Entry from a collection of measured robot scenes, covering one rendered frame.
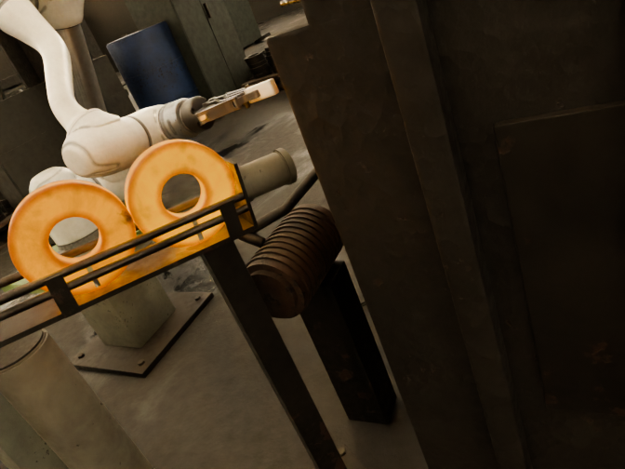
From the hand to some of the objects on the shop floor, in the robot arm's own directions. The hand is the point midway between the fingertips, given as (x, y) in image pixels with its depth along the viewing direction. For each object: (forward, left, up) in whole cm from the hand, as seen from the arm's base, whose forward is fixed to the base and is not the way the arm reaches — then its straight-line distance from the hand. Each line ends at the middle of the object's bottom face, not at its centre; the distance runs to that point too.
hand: (261, 90), depth 103 cm
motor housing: (+10, -18, -74) cm, 77 cm away
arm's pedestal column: (-90, 0, -74) cm, 117 cm away
